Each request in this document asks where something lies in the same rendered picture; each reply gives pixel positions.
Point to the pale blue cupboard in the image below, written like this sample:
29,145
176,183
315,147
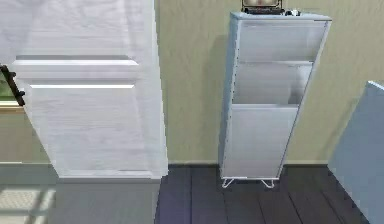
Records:
363,160

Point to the dark laptop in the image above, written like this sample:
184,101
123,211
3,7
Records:
262,6

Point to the small black white object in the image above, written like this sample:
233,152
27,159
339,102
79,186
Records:
292,13

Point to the white room door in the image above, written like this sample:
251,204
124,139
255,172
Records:
93,116

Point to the pale blue shelf cabinet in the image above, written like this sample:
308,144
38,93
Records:
266,133

